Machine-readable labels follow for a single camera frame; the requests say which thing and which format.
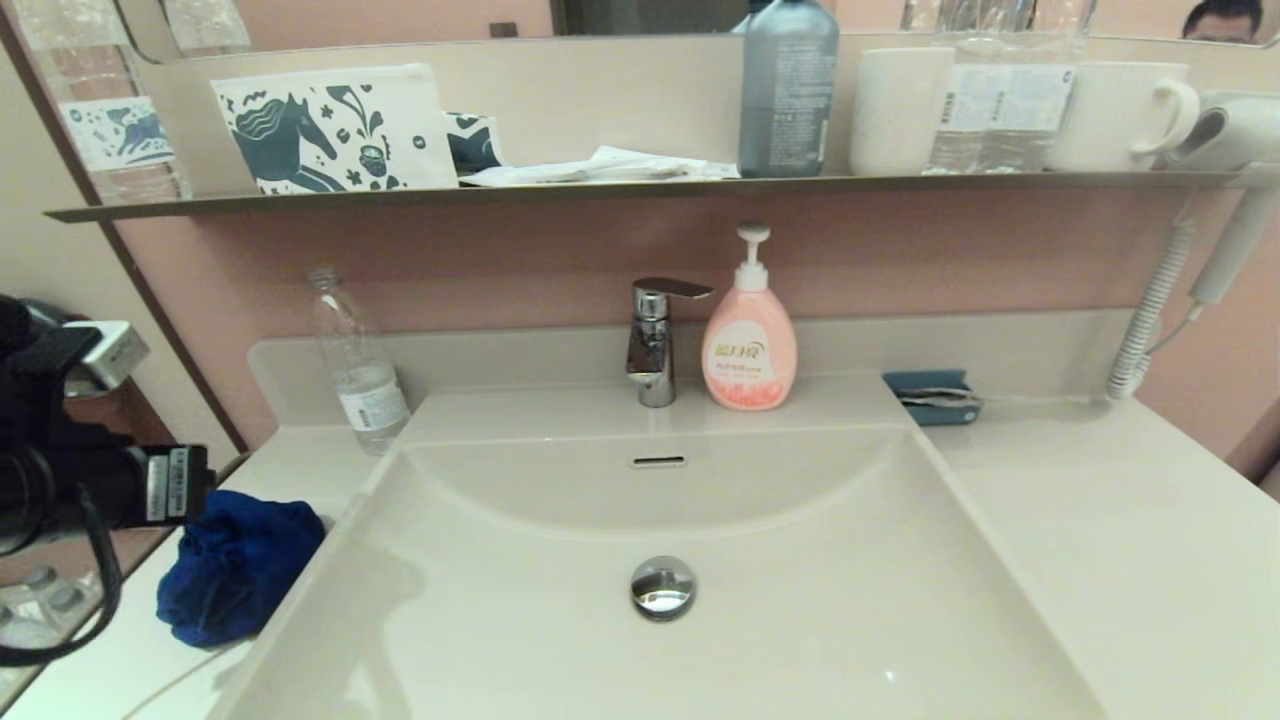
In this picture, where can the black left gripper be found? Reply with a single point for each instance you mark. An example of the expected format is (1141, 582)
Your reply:
(125, 485)

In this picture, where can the blue terry cleaning cloth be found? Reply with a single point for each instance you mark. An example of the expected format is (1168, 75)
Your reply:
(240, 570)

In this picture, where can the chrome faucet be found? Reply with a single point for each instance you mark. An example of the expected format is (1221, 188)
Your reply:
(650, 350)

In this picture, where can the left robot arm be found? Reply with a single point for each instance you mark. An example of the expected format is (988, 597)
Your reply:
(30, 450)

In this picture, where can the white ceramic sink basin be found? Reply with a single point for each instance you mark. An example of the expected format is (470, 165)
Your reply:
(850, 600)

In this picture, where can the small bottle grey cap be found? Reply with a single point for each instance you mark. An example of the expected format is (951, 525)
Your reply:
(66, 600)
(40, 578)

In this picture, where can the slim clear plastic water bottle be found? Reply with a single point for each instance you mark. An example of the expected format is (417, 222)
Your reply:
(365, 390)

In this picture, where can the clear bottle horse print label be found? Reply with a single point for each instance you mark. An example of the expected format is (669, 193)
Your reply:
(105, 130)

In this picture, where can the large horse print pouch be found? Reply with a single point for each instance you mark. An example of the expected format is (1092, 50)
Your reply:
(330, 130)

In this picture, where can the small horse print pouch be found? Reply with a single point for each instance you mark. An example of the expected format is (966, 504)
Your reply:
(474, 143)

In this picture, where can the chrome drain stopper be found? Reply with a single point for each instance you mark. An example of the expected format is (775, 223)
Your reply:
(662, 588)

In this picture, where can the white paper packets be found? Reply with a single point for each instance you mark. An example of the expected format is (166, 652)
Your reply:
(610, 166)

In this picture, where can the pink soap pump bottle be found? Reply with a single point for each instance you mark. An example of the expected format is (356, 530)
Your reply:
(748, 350)

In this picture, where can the grey plastic bottle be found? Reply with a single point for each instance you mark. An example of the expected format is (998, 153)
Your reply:
(790, 100)

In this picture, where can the blue plastic holder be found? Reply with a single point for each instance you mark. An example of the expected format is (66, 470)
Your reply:
(925, 382)

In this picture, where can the silver metal clip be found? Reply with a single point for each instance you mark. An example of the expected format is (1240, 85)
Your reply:
(942, 397)

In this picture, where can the white hair dryer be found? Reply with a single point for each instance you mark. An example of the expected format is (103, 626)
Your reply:
(1240, 132)

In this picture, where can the brown wall pouch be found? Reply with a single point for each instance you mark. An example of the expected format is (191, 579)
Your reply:
(130, 415)

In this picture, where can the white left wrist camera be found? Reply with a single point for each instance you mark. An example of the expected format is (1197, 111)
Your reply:
(115, 352)

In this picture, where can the wall mirror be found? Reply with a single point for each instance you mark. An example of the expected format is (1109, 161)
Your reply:
(400, 20)

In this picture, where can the metal wall shelf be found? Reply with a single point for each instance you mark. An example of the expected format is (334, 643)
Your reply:
(640, 188)

